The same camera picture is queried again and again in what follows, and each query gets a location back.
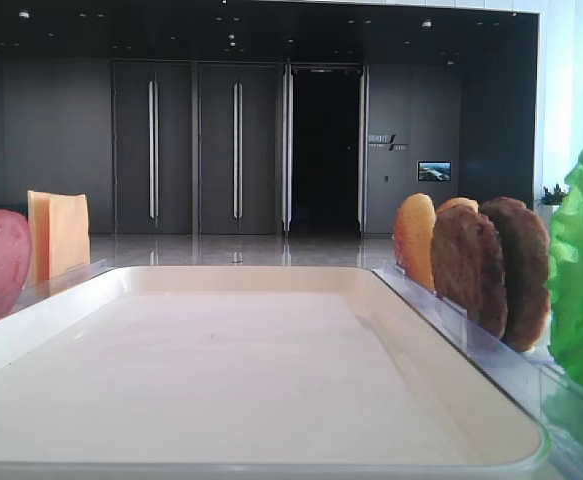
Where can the orange cheese slice outer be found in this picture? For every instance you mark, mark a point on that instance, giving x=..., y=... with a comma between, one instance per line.
x=38, y=219

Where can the cream rectangular tray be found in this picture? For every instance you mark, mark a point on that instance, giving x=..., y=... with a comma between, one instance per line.
x=209, y=372

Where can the left clear acrylic rail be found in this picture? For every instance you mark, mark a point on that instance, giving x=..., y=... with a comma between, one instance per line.
x=61, y=280

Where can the golden bun left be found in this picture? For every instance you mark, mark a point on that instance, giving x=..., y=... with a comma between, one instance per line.
x=413, y=231

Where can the brown meat patty right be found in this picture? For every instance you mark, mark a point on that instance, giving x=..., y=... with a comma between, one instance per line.
x=525, y=246

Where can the orange cheese slice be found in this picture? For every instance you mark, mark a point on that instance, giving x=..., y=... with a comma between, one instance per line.
x=38, y=219
x=69, y=242

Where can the wall display screen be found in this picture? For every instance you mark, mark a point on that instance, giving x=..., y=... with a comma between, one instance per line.
x=434, y=171

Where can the right clear acrylic rail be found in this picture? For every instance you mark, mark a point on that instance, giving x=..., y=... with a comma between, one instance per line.
x=539, y=385

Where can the dark double door middle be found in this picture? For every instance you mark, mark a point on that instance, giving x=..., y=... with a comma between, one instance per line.
x=237, y=149

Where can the brown meat patty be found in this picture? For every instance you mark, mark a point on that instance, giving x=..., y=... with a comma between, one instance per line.
x=525, y=246
x=468, y=266

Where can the brown meat patty left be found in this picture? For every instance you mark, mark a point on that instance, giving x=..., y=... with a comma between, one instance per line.
x=468, y=266

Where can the clear acrylic rail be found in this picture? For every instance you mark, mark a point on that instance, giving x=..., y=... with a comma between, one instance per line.
x=539, y=385
x=61, y=280

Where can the orange cheese slice inner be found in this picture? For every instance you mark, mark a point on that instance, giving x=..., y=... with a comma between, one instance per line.
x=69, y=242

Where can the golden bun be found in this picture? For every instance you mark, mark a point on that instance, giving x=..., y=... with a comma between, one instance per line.
x=458, y=201
x=413, y=231

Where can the dark double door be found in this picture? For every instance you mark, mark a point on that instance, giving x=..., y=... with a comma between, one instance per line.
x=237, y=149
x=152, y=110

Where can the golden bun right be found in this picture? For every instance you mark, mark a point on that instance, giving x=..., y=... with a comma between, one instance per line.
x=458, y=201

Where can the dark double door left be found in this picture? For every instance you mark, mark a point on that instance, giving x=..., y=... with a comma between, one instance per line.
x=152, y=110

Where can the potted green plant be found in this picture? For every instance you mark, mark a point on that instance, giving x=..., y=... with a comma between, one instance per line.
x=553, y=196

